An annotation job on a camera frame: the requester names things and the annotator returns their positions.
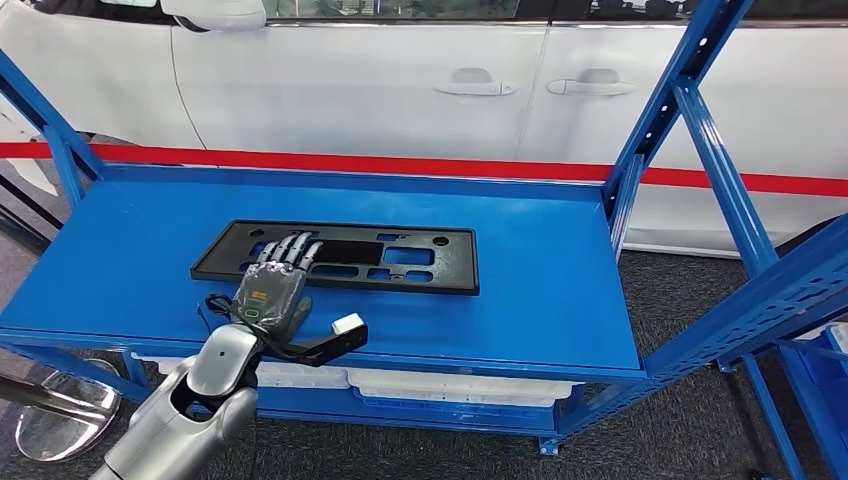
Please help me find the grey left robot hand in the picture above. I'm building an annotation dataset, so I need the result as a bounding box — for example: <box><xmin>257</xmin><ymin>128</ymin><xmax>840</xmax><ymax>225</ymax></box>
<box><xmin>231</xmin><ymin>231</ymin><xmax>326</xmax><ymax>339</ymax></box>

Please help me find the black plastic panel part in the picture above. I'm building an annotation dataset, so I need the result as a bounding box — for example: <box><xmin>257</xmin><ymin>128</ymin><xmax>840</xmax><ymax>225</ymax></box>
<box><xmin>190</xmin><ymin>219</ymin><xmax>480</xmax><ymax>297</ymax></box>

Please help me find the blue metal shelf rack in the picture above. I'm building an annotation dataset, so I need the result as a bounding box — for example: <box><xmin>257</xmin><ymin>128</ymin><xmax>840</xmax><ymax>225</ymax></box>
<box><xmin>0</xmin><ymin>0</ymin><xmax>848</xmax><ymax>480</ymax></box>

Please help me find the red barrier belt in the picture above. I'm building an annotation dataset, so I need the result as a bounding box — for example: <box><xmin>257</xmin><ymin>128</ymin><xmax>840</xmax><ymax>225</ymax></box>
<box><xmin>0</xmin><ymin>142</ymin><xmax>848</xmax><ymax>199</ymax></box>

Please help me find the white car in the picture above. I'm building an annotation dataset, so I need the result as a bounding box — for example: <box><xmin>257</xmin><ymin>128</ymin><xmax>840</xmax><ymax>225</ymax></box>
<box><xmin>0</xmin><ymin>0</ymin><xmax>848</xmax><ymax>260</ymax></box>

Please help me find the blue plastic bin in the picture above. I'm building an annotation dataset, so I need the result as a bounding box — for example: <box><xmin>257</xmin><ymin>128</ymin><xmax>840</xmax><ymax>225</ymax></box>
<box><xmin>354</xmin><ymin>400</ymin><xmax>558</xmax><ymax>432</ymax></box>

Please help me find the white car side mirror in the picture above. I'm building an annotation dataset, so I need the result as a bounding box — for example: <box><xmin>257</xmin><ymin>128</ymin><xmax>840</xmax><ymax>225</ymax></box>
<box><xmin>160</xmin><ymin>0</ymin><xmax>268</xmax><ymax>32</ymax></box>

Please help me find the blue wheeled metal rack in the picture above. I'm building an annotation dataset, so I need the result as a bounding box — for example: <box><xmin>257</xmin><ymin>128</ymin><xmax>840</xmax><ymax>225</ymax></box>
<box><xmin>718</xmin><ymin>324</ymin><xmax>848</xmax><ymax>480</ymax></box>

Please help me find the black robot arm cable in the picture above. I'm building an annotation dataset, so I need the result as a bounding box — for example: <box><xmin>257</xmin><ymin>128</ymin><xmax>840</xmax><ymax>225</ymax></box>
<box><xmin>196</xmin><ymin>294</ymin><xmax>266</xmax><ymax>339</ymax></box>

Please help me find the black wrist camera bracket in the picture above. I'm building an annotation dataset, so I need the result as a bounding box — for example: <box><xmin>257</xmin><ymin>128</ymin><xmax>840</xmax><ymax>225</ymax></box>
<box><xmin>254</xmin><ymin>322</ymin><xmax>370</xmax><ymax>369</ymax></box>

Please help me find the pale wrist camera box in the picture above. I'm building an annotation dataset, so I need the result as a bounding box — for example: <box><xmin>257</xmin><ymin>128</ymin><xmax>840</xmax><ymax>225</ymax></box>
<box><xmin>331</xmin><ymin>313</ymin><xmax>368</xmax><ymax>337</ymax></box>

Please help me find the white car door handle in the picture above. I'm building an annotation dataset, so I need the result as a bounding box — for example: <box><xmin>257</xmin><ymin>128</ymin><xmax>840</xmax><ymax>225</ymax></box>
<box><xmin>546</xmin><ymin>68</ymin><xmax>637</xmax><ymax>98</ymax></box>
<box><xmin>433</xmin><ymin>67</ymin><xmax>518</xmax><ymax>98</ymax></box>

